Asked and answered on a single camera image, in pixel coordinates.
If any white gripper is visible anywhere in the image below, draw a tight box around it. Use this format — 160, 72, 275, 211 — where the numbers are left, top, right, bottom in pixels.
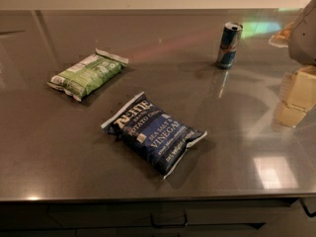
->
269, 0, 316, 127

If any redbull can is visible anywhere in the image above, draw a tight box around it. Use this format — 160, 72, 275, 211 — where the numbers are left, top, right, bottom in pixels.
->
216, 22, 243, 69

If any blue Kettle chip bag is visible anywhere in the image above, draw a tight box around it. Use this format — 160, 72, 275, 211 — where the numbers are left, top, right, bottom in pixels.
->
101, 92, 207, 179

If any green chip bag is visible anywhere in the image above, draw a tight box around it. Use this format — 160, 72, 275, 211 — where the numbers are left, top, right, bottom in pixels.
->
47, 49, 128, 102

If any black right drawer handle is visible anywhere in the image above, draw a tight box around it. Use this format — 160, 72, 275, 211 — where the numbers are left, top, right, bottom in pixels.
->
300, 198, 316, 218

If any black drawer handle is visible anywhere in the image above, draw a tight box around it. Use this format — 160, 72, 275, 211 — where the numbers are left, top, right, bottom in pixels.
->
150, 211, 189, 229
300, 198, 316, 218

